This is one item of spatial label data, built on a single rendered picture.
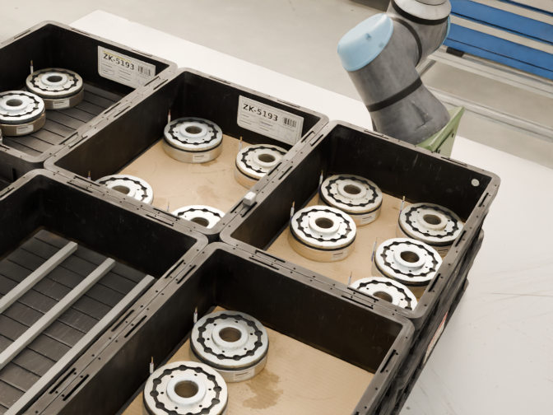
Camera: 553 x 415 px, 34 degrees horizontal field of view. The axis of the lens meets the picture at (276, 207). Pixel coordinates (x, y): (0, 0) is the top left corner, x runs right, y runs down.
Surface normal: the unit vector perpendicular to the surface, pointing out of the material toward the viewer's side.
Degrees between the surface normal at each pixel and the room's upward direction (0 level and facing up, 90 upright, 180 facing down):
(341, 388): 0
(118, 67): 90
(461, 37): 90
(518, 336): 0
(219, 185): 0
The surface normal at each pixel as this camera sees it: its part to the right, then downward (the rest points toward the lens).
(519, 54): -0.47, 0.47
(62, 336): 0.11, -0.80
